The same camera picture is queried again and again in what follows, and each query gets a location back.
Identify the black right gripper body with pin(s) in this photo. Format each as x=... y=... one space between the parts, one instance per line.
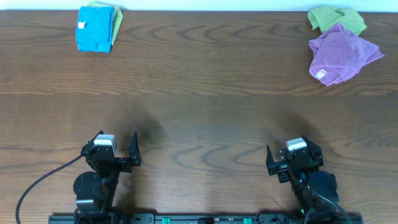
x=294 y=160

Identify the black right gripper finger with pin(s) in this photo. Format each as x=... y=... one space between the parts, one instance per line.
x=315 y=150
x=269 y=159

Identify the purple cloth with label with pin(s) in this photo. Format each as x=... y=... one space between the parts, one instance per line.
x=339 y=54

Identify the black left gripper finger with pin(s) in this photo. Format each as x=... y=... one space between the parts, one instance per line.
x=133 y=151
x=92 y=140

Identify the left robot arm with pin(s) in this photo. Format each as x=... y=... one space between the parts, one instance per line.
x=95 y=189

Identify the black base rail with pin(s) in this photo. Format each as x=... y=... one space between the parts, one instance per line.
x=149 y=218

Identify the crumpled green cloth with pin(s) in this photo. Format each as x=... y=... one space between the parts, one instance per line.
x=325 y=17

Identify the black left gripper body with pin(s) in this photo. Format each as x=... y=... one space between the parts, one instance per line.
x=112 y=159

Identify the folded green cloth under blue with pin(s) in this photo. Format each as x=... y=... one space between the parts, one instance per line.
x=117 y=18

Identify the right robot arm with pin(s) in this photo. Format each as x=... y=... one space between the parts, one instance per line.
x=315 y=190

